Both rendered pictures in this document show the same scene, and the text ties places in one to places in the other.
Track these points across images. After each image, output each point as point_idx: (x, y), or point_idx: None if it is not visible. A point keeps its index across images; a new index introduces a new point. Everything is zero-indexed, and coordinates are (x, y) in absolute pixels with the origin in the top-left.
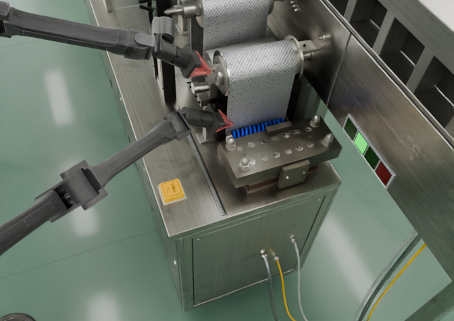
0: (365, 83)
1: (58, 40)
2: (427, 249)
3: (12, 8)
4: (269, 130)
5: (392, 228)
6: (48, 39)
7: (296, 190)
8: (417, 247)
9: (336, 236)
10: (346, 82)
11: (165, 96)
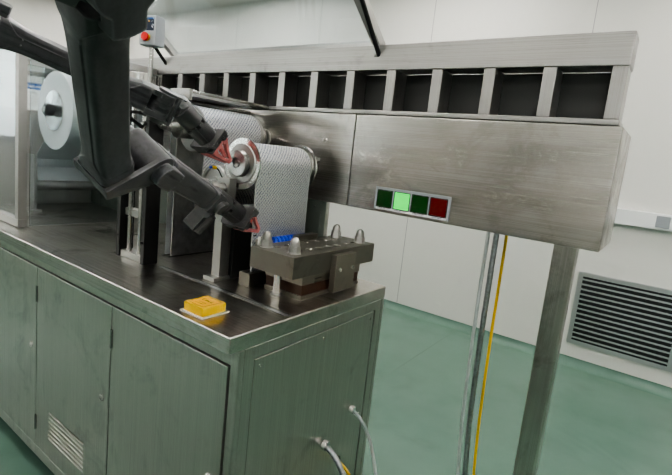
0: (386, 142)
1: (66, 67)
2: (463, 447)
3: (10, 17)
4: (299, 235)
5: (418, 440)
6: (52, 63)
7: (350, 294)
8: (454, 449)
9: (369, 469)
10: (364, 159)
11: (144, 254)
